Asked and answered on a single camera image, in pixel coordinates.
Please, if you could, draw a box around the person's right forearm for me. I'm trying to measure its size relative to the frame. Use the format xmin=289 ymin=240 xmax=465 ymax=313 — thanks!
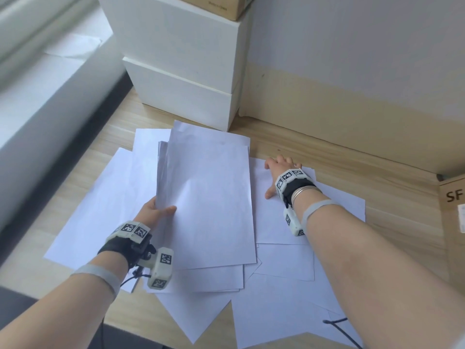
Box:
xmin=292 ymin=189 xmax=465 ymax=349

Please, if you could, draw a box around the white window sill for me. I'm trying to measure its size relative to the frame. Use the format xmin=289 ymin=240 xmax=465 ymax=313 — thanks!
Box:
xmin=0 ymin=0 xmax=126 ymax=229

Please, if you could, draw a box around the white marker wrist camera rig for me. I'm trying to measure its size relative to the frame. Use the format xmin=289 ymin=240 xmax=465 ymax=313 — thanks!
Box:
xmin=274 ymin=169 xmax=322 ymax=237
xmin=97 ymin=221 xmax=174 ymax=290

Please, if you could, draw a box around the flat white box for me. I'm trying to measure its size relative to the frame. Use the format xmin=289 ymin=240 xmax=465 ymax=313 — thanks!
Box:
xmin=122 ymin=56 xmax=242 ymax=132

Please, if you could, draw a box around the beige desk back panel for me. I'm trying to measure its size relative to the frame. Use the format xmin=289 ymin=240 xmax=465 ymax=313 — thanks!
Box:
xmin=238 ymin=63 xmax=465 ymax=175

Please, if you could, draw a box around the gathered white paper bundle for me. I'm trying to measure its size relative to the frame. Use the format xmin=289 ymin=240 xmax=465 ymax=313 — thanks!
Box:
xmin=155 ymin=120 xmax=257 ymax=270

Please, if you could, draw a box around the large printed cardboard box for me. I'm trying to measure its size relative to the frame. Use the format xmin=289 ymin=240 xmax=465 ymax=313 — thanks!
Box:
xmin=437 ymin=174 xmax=465 ymax=287

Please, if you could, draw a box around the tall white box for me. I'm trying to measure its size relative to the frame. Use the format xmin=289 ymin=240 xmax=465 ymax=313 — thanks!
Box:
xmin=97 ymin=0 xmax=251 ymax=95

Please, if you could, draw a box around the person's left hand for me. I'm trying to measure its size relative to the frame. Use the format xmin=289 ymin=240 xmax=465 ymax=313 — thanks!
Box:
xmin=132 ymin=196 xmax=178 ymax=233

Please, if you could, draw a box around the pile of white papers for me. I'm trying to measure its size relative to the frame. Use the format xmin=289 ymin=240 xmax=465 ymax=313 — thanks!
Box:
xmin=43 ymin=127 xmax=367 ymax=349

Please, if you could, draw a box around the person's right hand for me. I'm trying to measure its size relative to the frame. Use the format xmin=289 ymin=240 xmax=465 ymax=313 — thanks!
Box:
xmin=264 ymin=155 xmax=303 ymax=200

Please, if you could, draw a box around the silver bracelet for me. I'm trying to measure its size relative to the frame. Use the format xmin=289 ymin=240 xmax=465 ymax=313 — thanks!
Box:
xmin=290 ymin=186 xmax=322 ymax=209

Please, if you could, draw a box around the grey forearm band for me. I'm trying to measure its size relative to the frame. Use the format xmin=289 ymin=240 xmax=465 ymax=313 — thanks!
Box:
xmin=300 ymin=199 xmax=341 ymax=233
xmin=70 ymin=264 xmax=123 ymax=299

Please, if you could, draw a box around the small cardboard box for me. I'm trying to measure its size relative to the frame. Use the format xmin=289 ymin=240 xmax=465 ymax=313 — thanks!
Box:
xmin=174 ymin=0 xmax=257 ymax=21

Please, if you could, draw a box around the person's left forearm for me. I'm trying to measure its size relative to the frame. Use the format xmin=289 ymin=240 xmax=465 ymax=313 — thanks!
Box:
xmin=0 ymin=250 xmax=130 ymax=349

